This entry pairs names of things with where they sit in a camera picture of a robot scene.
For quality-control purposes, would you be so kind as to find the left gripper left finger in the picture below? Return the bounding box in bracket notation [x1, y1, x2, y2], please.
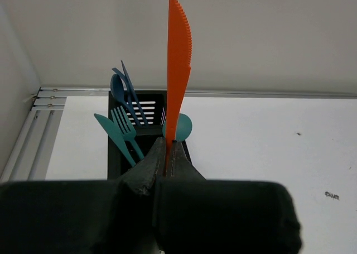
[119, 137, 166, 195]

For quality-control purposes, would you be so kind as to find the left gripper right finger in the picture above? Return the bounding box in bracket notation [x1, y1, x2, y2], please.
[170, 141, 206, 181]

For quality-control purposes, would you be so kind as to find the teal spoon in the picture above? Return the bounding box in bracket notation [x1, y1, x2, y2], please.
[175, 113, 192, 142]

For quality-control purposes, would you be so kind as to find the dark blue knife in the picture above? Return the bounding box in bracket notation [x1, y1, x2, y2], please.
[121, 60, 149, 126]

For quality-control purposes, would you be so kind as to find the teal fork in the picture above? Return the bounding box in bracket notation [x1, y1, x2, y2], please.
[110, 106, 144, 160]

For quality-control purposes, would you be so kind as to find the teal knife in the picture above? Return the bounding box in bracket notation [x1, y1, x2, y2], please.
[94, 113, 136, 167]

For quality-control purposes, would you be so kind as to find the dark blue spoon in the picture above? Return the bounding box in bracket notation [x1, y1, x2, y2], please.
[110, 73, 134, 121]

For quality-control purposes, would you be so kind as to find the red-orange knife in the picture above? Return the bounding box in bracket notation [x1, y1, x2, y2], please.
[165, 0, 192, 170]

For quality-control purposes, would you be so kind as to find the black and white utensil caddy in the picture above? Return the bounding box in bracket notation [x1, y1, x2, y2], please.
[107, 90, 193, 181]

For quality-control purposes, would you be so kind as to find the aluminium frame rail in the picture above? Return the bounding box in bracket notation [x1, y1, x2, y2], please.
[1, 91, 356, 183]

